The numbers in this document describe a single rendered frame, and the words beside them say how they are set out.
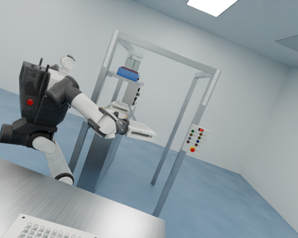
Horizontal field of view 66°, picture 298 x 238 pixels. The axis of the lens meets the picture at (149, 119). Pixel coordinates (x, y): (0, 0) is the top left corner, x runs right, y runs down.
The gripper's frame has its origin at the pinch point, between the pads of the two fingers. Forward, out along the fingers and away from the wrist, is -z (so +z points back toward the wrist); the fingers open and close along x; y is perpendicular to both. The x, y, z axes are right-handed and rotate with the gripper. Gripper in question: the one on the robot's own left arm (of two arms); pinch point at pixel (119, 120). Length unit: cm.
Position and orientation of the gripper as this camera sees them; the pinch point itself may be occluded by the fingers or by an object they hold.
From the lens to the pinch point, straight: 177.0
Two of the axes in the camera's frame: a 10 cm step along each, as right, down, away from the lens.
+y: 3.8, 3.2, -8.7
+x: -3.3, 9.2, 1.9
